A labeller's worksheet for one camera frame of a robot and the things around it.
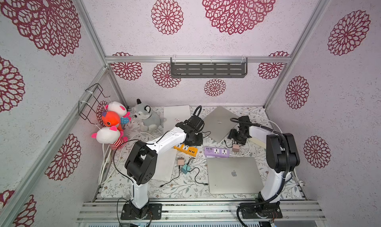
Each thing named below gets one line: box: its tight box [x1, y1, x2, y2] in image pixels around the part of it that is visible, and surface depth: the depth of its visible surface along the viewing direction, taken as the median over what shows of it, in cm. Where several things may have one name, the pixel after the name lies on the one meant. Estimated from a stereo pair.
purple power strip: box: [203, 146, 230, 158], surface depth 94 cm
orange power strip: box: [173, 143, 198, 157], surface depth 96 cm
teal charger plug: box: [180, 163, 191, 175], surface depth 87 cm
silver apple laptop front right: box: [206, 157, 264, 195], surface depth 88 cm
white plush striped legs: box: [91, 125, 129, 151], surface depth 82 cm
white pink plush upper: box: [105, 101, 131, 118], surface depth 97 cm
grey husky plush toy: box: [133, 98, 167, 132], surface depth 97 cm
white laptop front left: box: [152, 148, 178, 182], surface depth 91 cm
